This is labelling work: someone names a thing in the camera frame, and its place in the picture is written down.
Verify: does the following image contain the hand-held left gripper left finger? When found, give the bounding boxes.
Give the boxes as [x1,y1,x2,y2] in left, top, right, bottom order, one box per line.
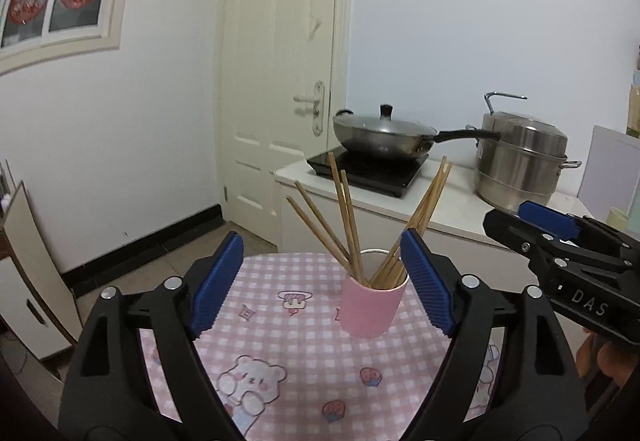
[57,231,246,441]

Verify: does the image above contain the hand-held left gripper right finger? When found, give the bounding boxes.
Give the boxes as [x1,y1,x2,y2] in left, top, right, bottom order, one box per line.
[400,228,591,441]

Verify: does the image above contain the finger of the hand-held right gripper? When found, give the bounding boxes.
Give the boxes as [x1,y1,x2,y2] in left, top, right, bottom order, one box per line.
[482,208,640,282]
[518,200,640,267]

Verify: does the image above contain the pink cup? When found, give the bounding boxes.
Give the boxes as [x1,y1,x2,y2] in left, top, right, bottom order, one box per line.
[340,248,410,338]

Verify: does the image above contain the group of wooden chopsticks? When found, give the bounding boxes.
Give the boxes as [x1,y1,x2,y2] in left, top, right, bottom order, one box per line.
[286,152,453,291]

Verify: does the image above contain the person's right hand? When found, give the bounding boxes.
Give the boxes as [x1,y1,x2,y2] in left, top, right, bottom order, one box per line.
[575,333,636,387]

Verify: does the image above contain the white low cabinet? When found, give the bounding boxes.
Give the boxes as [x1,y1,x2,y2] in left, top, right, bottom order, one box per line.
[273,156,596,282]

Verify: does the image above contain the stainless steel steamer pot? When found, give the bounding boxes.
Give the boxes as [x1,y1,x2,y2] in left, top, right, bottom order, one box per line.
[466,92,582,214]

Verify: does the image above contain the white box appliance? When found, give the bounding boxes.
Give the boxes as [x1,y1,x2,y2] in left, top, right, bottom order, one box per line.
[577,125,640,234]

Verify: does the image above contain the pink checkered cartoon tablecloth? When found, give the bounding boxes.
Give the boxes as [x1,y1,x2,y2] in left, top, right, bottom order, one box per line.
[137,251,503,441]

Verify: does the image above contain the black induction cooker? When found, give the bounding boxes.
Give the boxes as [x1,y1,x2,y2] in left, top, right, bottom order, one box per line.
[306,148,431,198]

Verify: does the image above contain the cream bottle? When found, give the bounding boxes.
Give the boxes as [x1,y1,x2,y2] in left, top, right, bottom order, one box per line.
[627,86,640,136]

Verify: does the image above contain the steel wok with lid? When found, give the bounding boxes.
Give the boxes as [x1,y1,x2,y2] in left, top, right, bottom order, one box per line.
[332,104,501,159]

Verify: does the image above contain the brown and white side cabinet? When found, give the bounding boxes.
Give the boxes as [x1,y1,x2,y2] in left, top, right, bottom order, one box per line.
[0,181,83,362]

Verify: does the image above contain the cream panel door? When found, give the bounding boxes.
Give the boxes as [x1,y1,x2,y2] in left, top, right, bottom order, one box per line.
[215,0,353,254]

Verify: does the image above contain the silver door handle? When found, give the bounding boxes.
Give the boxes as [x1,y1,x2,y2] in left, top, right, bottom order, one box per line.
[293,81,326,138]

